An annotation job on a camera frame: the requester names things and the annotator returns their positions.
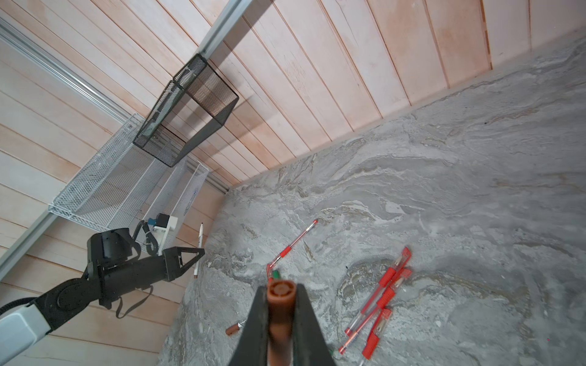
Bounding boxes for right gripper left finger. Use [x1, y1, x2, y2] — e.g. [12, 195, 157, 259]
[228, 286, 269, 366]

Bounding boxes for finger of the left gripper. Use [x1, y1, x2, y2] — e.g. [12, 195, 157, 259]
[180, 256, 201, 278]
[178, 247, 205, 265]

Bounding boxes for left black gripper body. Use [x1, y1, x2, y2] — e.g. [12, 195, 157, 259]
[163, 249, 183, 282]

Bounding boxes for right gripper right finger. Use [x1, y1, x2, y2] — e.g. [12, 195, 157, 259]
[292, 284, 336, 366]

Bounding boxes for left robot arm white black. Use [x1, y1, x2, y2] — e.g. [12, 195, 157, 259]
[1, 228, 205, 364]

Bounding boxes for red gel pen cluster three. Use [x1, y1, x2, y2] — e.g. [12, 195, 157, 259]
[362, 307, 393, 361]

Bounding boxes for red gel pen short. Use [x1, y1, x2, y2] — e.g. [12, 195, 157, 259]
[266, 264, 274, 284]

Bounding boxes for red gel pen cluster two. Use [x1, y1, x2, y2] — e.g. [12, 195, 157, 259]
[339, 268, 412, 355]

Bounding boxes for red gel pen top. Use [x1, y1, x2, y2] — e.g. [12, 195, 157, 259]
[266, 219, 319, 271]

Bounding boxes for red gel pen cluster one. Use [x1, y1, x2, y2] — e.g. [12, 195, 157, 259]
[345, 246, 411, 336]

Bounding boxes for black mesh basket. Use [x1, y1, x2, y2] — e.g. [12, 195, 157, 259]
[134, 54, 239, 167]

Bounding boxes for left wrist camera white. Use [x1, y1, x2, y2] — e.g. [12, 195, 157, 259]
[147, 213, 179, 255]

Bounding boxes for white wire mesh shelf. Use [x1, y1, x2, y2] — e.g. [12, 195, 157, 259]
[49, 114, 209, 249]

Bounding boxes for aluminium frame rail back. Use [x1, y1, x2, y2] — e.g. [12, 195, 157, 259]
[196, 0, 253, 61]

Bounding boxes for aluminium frame rail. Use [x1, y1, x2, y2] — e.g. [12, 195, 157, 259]
[196, 0, 253, 61]
[1, 36, 224, 272]

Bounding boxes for aluminium frame rail left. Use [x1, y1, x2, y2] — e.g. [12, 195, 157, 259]
[1, 36, 224, 272]

